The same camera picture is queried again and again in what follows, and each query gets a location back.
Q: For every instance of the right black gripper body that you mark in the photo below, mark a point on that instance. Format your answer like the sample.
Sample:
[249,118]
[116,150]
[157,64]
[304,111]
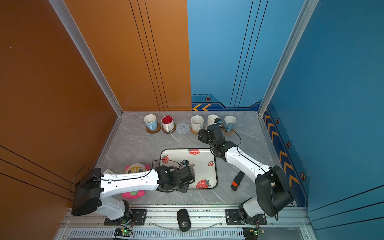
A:
[205,135]

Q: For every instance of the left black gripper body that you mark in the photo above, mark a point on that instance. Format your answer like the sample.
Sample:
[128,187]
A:
[183,188]

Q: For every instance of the white mug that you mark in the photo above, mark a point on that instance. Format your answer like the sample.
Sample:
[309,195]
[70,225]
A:
[197,123]
[211,119]

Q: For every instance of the brown paw print coaster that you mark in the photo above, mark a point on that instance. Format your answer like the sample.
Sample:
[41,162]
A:
[231,132]

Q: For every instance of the grey woven round coaster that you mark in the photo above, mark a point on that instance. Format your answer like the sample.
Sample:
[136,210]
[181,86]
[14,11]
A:
[183,129]

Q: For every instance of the glossy brown round coaster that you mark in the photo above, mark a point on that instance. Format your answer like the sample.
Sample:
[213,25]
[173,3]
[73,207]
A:
[171,131]

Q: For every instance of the red inside mug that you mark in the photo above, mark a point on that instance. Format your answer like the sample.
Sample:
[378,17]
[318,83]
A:
[168,123]

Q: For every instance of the matte brown round coaster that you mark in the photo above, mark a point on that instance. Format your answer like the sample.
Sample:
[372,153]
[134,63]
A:
[159,127]

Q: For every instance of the light blue mug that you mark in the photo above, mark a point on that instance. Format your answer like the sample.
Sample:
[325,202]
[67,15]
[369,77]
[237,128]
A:
[151,122]

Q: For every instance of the tan rattan round coaster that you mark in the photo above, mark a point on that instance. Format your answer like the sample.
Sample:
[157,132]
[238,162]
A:
[194,132]

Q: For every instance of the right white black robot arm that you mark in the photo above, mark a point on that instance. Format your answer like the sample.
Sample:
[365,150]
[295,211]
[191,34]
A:
[273,191]

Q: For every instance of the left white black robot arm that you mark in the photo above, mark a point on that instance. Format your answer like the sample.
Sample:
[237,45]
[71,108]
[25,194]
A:
[95,191]

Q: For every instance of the white strawberry tray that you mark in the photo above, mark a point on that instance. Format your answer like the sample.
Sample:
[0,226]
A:
[202,160]

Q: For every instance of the pink panda plush toy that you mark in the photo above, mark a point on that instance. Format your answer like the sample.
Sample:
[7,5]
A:
[135,168]

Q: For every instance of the black computer mouse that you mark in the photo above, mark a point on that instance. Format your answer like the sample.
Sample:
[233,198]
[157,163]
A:
[184,221]

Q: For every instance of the black orange utility knife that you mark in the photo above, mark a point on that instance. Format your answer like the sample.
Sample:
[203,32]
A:
[237,181]

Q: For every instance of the white calculator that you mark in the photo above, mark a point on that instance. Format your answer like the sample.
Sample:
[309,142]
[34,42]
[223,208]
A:
[110,172]

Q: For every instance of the left green circuit board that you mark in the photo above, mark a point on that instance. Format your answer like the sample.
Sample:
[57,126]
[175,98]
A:
[123,234]

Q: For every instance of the green circuit board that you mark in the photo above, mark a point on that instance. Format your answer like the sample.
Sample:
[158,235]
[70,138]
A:
[252,233]
[123,234]

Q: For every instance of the right green circuit board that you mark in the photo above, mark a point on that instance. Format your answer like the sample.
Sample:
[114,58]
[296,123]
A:
[252,233]

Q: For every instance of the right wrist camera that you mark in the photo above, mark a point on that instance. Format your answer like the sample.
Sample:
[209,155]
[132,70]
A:
[218,122]

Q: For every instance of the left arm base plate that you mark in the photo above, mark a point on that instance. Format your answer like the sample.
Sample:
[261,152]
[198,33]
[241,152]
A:
[137,218]

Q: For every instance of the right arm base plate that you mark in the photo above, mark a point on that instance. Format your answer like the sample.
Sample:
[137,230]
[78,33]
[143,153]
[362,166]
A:
[233,218]

